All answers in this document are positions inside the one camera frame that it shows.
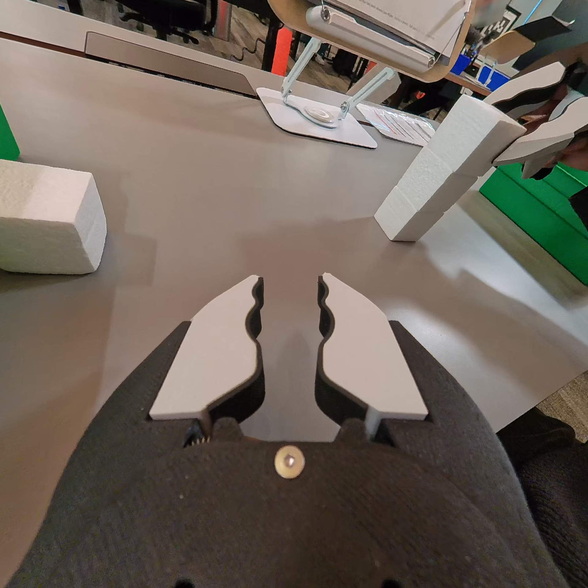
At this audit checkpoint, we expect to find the desk cable tray lid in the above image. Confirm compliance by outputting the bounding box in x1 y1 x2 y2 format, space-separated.
85 31 256 96

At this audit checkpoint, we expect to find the person's dark clothing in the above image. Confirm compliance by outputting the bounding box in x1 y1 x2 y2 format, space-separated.
496 406 588 588

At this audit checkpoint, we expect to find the small background document stand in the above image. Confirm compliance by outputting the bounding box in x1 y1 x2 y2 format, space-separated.
482 28 537 85

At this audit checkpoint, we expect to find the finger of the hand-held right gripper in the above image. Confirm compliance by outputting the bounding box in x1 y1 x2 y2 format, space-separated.
492 96 588 180
484 61 567 114

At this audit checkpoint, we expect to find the green plastic bin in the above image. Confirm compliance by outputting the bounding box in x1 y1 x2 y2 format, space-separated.
479 162 588 286
0 102 21 162

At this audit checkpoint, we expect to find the black office chair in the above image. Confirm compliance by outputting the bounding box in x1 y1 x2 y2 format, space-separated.
115 0 207 44

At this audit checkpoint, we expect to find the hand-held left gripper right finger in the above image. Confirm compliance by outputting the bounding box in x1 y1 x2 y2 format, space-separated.
315 272 430 437

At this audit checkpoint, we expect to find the small blue bin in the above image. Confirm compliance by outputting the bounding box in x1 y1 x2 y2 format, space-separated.
450 51 483 76
478 62 511 90

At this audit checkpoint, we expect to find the orange cone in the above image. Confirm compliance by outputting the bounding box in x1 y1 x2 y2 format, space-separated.
271 28 295 76

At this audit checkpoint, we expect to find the printed instruction sheet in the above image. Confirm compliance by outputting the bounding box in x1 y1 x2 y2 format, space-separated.
322 0 469 53

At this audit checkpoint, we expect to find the white foam cube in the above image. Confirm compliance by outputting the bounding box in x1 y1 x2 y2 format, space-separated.
0 159 107 275
374 184 453 242
397 146 481 217
427 94 527 179

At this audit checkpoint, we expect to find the white document stand with sheet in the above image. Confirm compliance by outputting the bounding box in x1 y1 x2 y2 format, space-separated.
256 0 474 150

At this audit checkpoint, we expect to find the black flat panel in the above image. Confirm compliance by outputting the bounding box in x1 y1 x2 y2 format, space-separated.
514 17 576 44

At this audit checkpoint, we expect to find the laminated paper sheet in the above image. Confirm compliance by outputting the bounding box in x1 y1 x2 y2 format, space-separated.
356 102 437 148

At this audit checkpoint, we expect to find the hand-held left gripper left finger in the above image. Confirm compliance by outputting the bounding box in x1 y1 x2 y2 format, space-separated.
149 275 267 436

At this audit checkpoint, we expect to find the person's right hand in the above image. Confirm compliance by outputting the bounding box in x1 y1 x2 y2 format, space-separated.
520 86 573 126

